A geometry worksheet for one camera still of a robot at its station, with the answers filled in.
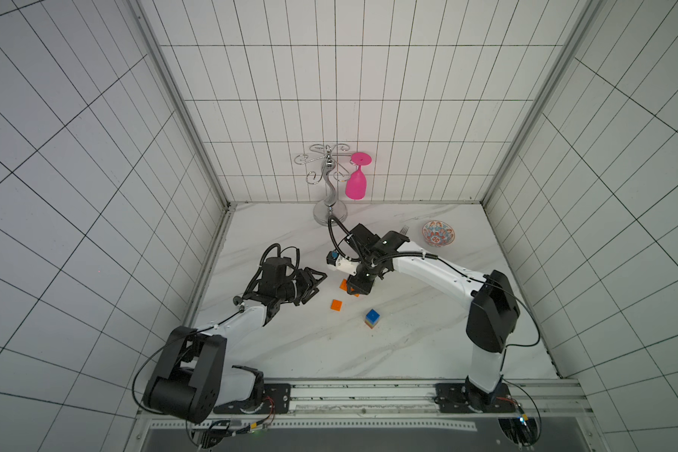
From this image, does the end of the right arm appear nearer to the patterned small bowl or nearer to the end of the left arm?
the end of the left arm

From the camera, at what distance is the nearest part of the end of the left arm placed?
68cm

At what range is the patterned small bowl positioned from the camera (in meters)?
1.08

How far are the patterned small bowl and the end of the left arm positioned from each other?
Result: 1.56 feet

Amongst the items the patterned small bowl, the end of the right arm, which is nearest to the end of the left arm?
the end of the right arm
